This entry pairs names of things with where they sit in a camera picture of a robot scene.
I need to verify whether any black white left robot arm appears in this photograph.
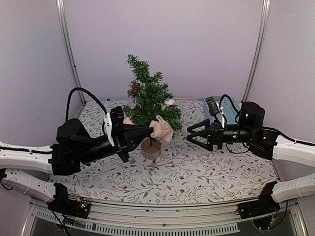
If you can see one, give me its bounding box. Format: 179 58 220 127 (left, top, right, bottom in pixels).
0 107 153 213

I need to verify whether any right aluminium corner post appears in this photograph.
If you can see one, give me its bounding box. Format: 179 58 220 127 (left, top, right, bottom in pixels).
242 0 271 103

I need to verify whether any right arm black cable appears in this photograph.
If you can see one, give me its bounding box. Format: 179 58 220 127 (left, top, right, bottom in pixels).
219 94 315 154

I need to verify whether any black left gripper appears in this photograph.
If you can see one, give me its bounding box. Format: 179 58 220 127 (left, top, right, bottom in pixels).
76 124 153 165

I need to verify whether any small green christmas tree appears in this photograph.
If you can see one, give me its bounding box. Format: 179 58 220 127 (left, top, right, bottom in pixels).
123 54 182 132

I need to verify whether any small red berry sprig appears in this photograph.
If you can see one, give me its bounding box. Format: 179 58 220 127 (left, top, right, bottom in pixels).
131 83 140 96

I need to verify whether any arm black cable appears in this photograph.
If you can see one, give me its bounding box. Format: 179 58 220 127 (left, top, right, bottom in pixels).
219 94 315 154
65 87 108 121

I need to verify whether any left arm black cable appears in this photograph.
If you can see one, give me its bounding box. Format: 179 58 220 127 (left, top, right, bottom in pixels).
65 87 108 121

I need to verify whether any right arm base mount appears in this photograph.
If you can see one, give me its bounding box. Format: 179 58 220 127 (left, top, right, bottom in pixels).
235 181 288 232

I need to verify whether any floral patterned table mat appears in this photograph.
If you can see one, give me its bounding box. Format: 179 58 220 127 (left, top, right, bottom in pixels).
49 100 277 205

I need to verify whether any aluminium corner post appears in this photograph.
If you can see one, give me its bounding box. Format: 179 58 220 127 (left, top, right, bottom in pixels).
242 0 271 103
55 0 87 104

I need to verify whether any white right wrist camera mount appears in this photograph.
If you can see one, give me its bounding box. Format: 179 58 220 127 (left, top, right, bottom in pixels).
205 96 227 128

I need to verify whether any beige wooden ornament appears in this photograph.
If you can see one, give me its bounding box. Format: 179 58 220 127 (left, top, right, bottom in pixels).
149 115 174 143

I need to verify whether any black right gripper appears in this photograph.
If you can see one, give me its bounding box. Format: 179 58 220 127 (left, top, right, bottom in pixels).
187 119 254 152

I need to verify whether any light blue plastic basket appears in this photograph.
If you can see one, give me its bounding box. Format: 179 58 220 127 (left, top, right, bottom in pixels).
203 94 241 124

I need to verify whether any wooden tree stump base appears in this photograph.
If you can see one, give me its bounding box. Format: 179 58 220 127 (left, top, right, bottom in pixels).
141 139 161 160

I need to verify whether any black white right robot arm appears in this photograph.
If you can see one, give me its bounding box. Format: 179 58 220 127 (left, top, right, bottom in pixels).
187 102 315 214

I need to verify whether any white cotton ornament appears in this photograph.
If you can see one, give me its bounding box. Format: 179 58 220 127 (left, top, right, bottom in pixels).
160 98 175 110

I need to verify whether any front aluminium rail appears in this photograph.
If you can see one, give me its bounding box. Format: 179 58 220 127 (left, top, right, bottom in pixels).
21 197 315 236

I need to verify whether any pink pompom ornament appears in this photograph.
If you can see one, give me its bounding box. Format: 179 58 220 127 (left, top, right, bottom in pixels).
123 118 133 124

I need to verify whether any left aluminium corner post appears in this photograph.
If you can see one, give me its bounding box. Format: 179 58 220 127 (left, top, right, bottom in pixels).
55 0 87 104

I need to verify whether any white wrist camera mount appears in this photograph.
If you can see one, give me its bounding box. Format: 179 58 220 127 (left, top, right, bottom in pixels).
205 96 227 128
103 113 115 147

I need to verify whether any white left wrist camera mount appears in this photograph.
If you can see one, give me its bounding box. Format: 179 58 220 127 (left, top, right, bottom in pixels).
103 113 115 147

